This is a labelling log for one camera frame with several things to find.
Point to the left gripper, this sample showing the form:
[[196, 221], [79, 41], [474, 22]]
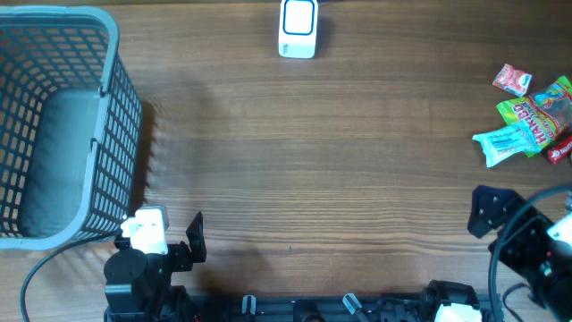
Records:
[[184, 258]]

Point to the teal tissue pack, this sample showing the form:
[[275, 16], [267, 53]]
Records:
[[505, 142]]

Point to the red white snack packet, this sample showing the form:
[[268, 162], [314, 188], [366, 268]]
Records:
[[513, 80]]

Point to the green Haribo gummy bag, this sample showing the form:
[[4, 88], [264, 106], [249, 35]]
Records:
[[547, 112]]

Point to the red Nescafe coffee stick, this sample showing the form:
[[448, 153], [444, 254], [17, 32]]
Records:
[[560, 151]]

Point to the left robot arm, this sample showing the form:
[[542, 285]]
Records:
[[139, 275]]

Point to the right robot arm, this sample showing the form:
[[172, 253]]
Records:
[[528, 243]]

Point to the white barcode scanner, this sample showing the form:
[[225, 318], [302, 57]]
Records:
[[298, 28]]

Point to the grey plastic mesh basket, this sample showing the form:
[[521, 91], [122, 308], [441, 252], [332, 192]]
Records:
[[70, 126]]

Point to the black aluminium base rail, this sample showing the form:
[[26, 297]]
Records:
[[409, 306]]

